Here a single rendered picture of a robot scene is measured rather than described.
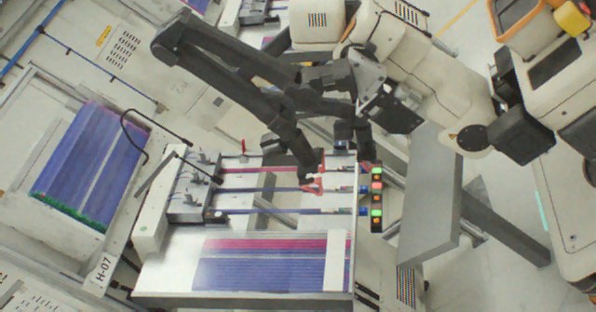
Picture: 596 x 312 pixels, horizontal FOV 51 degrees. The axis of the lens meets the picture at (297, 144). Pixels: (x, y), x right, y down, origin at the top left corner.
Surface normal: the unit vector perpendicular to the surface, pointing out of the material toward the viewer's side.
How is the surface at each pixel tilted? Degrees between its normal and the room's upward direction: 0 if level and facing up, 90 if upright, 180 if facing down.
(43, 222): 90
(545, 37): 92
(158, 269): 46
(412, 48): 90
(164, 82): 90
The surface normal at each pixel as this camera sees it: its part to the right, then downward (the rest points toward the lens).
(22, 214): -0.11, 0.65
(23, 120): 0.60, -0.57
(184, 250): -0.11, -0.77
